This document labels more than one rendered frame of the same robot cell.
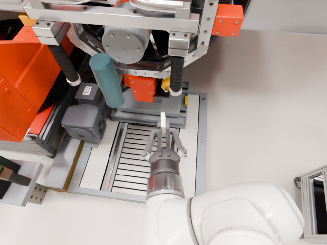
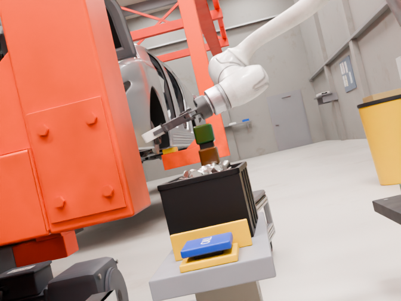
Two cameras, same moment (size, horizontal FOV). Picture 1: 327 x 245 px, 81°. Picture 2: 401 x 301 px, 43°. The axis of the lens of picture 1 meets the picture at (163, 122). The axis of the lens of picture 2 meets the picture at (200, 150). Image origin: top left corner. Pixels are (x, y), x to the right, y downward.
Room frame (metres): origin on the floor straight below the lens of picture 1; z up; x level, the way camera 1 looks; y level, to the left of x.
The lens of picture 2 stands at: (0.23, 1.63, 0.60)
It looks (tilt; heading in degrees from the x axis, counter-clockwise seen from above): 0 degrees down; 268
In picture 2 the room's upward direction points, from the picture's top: 13 degrees counter-clockwise
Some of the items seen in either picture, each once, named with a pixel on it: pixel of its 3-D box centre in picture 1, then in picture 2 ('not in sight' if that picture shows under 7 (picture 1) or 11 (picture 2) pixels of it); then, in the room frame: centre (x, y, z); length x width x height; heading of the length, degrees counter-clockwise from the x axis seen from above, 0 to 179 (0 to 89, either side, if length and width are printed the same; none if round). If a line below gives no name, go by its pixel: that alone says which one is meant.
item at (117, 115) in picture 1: (152, 100); not in sight; (0.83, 0.08, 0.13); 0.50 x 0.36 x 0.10; 83
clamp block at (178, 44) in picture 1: (180, 36); not in sight; (0.43, -0.04, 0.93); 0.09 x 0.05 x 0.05; 173
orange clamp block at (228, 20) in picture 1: (226, 20); not in sight; (0.62, -0.21, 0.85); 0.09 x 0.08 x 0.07; 83
